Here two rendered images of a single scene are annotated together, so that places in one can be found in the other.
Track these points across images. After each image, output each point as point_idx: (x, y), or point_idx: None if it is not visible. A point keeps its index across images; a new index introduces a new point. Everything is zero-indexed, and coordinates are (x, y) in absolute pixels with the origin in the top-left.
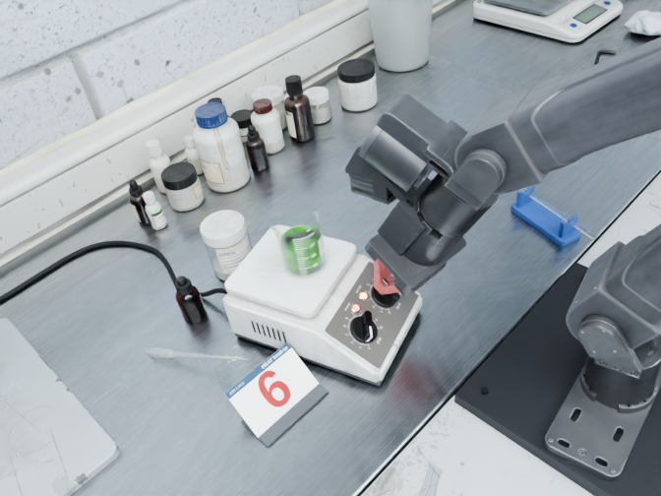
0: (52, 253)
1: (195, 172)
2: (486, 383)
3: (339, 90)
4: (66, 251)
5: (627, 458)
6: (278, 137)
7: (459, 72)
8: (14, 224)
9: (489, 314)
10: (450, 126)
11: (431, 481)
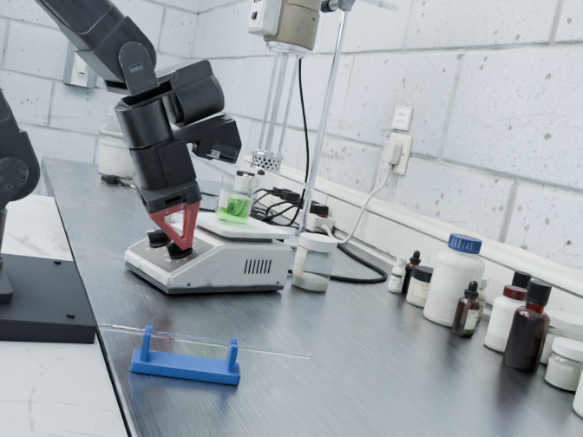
0: (391, 271)
1: (426, 275)
2: (62, 265)
3: None
4: (389, 273)
5: None
6: (494, 329)
7: None
8: (408, 246)
9: (118, 304)
10: (170, 71)
11: (40, 251)
